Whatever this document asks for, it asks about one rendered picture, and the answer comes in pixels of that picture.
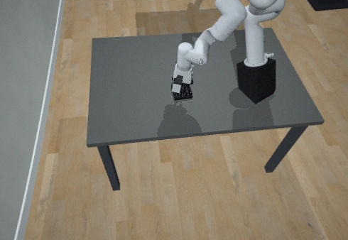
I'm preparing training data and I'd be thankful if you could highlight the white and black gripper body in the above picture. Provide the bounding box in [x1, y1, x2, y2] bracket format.
[173, 64, 193, 84]

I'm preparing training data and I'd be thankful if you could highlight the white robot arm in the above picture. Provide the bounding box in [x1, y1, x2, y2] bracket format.
[177, 0, 286, 72]

